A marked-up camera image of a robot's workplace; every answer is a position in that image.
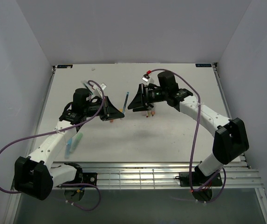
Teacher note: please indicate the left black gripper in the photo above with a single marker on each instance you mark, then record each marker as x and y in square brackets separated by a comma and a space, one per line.
[109, 111]

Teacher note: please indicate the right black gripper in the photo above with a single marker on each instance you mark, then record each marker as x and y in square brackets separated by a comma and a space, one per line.
[139, 101]

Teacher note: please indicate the pink pencil-shaped pen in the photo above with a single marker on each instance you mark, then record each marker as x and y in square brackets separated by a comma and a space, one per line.
[144, 114]

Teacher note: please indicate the teal gel pen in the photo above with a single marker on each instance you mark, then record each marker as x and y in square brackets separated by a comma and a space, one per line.
[125, 102]

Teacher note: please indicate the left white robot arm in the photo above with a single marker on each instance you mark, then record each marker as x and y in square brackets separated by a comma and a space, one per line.
[34, 175]

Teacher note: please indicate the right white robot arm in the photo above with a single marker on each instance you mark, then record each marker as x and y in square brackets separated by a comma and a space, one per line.
[230, 137]

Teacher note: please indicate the green highlighter pen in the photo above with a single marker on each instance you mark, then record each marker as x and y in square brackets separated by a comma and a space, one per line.
[75, 142]

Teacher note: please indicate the light blue highlighter pen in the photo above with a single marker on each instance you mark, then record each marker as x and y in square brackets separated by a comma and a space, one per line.
[68, 149]

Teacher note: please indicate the blue pens cluster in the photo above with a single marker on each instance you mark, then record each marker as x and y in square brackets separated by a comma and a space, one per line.
[84, 83]

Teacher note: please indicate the left blue corner label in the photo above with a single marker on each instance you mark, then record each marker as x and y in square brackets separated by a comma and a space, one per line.
[65, 66]

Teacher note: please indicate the blue corner label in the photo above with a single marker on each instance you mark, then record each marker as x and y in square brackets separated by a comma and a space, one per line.
[203, 65]
[65, 66]

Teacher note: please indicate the right blue corner label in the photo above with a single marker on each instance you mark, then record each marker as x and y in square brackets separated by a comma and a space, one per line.
[203, 65]

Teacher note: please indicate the aluminium rail frame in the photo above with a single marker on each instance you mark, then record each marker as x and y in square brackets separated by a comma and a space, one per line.
[146, 192]

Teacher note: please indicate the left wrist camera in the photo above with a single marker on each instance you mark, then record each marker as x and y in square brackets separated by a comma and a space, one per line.
[81, 99]

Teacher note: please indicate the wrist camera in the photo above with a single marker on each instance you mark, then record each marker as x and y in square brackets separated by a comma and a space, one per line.
[81, 99]
[168, 82]

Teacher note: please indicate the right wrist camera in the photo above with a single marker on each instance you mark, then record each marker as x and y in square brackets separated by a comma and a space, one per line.
[168, 82]

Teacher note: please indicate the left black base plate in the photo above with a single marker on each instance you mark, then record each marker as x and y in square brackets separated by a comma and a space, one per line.
[89, 178]

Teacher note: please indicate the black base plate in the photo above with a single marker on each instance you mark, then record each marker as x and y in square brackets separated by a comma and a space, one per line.
[197, 181]
[89, 178]

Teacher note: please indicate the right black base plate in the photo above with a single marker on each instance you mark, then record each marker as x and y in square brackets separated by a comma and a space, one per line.
[197, 181]

